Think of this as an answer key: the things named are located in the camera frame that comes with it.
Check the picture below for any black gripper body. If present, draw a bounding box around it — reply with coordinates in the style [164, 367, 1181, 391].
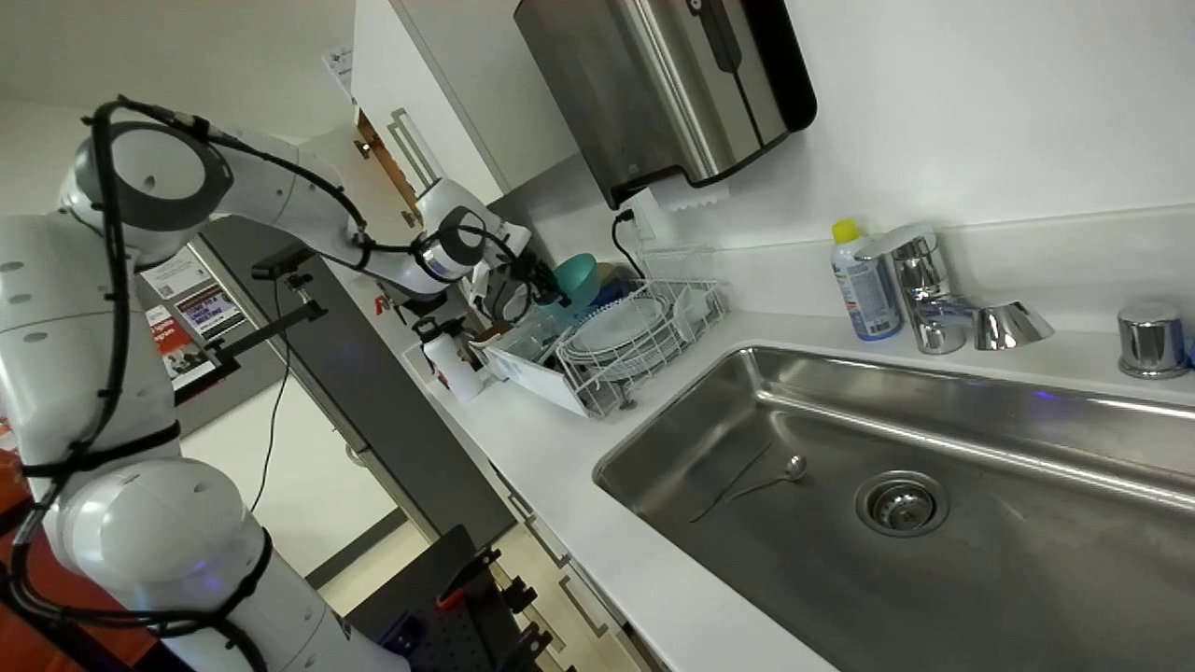
[484, 242, 553, 314]

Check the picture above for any round sink drain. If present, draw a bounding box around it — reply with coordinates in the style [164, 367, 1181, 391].
[853, 468, 957, 542]

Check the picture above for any stainless steel sink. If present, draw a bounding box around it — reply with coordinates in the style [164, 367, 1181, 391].
[591, 343, 1195, 672]

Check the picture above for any white flat board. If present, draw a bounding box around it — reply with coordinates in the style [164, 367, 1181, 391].
[477, 343, 591, 422]

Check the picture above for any dark grey door panel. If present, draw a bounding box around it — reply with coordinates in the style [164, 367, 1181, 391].
[197, 219, 520, 554]

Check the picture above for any stainless paper towel dispenser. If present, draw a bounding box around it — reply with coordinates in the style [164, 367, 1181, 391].
[512, 0, 820, 212]

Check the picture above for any small dark picture poster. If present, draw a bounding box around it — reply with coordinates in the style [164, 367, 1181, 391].
[174, 284, 253, 343]

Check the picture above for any clear bottle with yellow cap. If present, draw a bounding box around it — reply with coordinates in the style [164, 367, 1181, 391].
[829, 216, 904, 348]

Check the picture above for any black tool stand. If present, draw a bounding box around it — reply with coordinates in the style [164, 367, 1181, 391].
[345, 523, 555, 672]

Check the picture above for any small white poster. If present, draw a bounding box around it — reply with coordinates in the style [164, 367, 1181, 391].
[146, 242, 215, 303]

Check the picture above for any red and white poster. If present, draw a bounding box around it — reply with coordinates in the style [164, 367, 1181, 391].
[146, 303, 225, 397]

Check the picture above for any chrome faucet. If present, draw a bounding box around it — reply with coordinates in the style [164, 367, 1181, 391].
[878, 219, 977, 358]

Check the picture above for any chrome round knob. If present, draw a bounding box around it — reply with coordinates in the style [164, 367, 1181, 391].
[1112, 294, 1190, 384]

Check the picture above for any black power plug with cord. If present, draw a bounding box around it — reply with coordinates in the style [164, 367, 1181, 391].
[605, 204, 651, 289]

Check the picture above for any white wire dishrack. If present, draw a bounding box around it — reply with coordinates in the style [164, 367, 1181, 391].
[548, 275, 702, 422]

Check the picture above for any silver cabinet handle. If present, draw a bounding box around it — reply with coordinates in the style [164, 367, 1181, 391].
[386, 104, 449, 193]

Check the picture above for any white wall cabinet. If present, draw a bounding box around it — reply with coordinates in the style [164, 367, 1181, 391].
[347, 0, 581, 238]

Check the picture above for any silver drawer handle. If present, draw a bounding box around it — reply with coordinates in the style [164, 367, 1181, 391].
[553, 570, 612, 643]
[520, 513, 575, 570]

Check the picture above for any thin black hanging cable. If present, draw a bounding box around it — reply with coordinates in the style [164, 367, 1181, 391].
[235, 367, 294, 542]

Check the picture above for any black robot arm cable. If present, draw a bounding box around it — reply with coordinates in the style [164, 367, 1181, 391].
[7, 92, 553, 633]

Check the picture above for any chrome cone faucet handle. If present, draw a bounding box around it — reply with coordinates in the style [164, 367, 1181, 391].
[972, 298, 1056, 355]

